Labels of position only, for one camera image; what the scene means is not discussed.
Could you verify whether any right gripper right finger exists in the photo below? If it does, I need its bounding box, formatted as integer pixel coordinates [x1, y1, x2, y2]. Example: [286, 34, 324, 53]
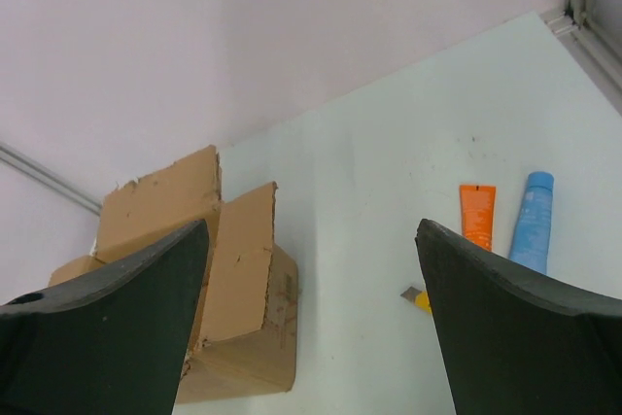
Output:
[415, 219, 621, 414]

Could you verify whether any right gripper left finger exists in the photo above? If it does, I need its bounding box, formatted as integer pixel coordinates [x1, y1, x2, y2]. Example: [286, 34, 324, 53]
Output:
[1, 220, 209, 414]

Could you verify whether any blue cosmetic tube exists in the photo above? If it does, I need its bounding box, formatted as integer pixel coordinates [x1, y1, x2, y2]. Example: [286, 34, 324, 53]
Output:
[508, 171, 554, 275]

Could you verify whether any yellow utility knife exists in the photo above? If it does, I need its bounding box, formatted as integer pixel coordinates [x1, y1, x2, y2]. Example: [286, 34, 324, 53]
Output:
[400, 287, 432, 314]

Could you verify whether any brown cardboard express box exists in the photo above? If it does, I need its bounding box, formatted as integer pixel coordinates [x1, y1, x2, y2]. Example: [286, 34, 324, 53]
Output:
[50, 146, 298, 404]

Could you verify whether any orange cosmetic tube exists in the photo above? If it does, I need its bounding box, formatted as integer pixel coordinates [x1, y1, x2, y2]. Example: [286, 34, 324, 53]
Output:
[459, 185, 497, 251]

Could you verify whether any left aluminium frame post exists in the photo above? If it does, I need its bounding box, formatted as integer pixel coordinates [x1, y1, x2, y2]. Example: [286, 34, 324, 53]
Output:
[1, 142, 102, 216]

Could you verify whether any right aluminium side rail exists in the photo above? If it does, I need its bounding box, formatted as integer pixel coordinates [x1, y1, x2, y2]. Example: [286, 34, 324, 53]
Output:
[540, 9, 621, 114]

